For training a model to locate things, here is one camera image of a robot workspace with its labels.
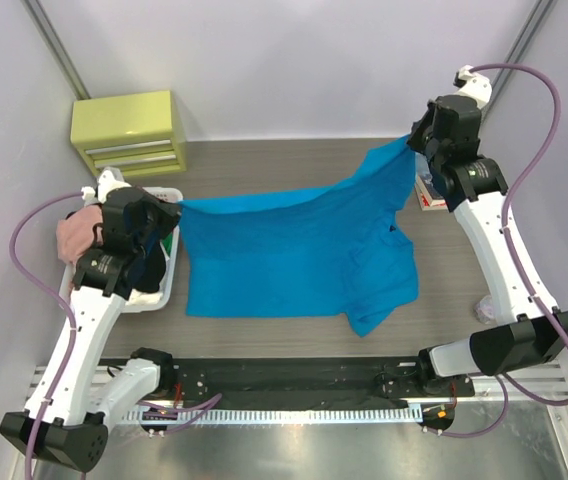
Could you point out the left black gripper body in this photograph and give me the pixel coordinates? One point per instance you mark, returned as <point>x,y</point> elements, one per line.
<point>162,214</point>

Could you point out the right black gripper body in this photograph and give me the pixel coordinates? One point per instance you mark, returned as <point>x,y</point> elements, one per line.
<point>422,136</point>

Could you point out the blue t shirt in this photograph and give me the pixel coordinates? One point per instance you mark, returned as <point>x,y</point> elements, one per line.
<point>321,251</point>

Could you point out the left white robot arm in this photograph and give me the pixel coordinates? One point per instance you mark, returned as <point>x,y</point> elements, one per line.
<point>65,421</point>

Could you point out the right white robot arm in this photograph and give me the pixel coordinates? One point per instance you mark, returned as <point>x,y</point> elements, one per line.
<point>475,192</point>

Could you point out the pink garment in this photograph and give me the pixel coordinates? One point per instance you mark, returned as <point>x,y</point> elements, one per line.
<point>75,234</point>

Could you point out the blue paperback book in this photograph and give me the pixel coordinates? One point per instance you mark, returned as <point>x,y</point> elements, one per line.
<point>424,179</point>

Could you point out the black garment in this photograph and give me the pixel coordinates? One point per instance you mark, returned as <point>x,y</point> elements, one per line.
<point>155,268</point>

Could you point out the white garment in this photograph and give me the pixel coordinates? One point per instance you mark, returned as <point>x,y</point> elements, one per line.
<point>142,298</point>

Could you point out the white laundry basket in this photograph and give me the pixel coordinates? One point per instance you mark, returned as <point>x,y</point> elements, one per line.
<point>114,273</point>

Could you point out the yellow green drawer cabinet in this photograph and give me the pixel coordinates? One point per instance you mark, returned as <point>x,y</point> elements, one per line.
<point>139,134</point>

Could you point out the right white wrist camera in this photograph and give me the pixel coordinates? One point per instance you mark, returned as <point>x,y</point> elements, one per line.
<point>473,85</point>

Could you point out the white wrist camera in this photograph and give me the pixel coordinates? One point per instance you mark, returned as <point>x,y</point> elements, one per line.
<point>110,179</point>
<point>473,85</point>

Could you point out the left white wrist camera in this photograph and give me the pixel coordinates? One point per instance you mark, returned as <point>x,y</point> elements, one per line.
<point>110,179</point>

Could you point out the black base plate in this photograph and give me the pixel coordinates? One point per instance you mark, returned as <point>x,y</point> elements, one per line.
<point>393,377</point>

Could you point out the aluminium frame rail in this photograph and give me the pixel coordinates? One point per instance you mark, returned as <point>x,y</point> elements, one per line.
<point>545,380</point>

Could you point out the slotted cable duct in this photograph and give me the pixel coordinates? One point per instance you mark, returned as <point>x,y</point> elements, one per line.
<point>217,417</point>

